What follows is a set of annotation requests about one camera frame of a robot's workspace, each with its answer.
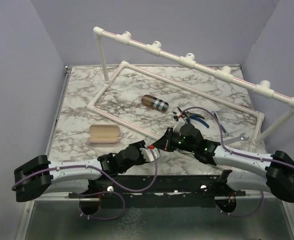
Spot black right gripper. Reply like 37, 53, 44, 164
152, 127, 196, 154

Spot pink glasses case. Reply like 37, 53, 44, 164
87, 124, 120, 144

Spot plaid glasses case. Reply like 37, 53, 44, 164
141, 94, 169, 113

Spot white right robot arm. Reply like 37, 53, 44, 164
153, 124, 294, 203

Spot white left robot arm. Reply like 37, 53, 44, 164
12, 140, 159, 203

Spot black blue sunglasses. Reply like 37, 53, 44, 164
173, 107, 210, 128

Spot light blue sunglasses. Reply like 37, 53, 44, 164
212, 110, 241, 137

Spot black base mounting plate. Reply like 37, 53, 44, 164
69, 175, 245, 209

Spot silver wrench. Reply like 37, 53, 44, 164
224, 133, 250, 145

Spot white PVC pipe rack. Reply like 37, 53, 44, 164
86, 26, 294, 151

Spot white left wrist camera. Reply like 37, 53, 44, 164
140, 146, 160, 163

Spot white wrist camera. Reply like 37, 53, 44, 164
140, 146, 160, 163
173, 113, 187, 132

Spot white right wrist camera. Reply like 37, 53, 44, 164
173, 113, 187, 132

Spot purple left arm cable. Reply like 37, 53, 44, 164
11, 149, 160, 221

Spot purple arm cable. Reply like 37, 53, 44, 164
181, 106, 294, 218
11, 149, 160, 221

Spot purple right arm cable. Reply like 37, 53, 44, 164
181, 106, 294, 218

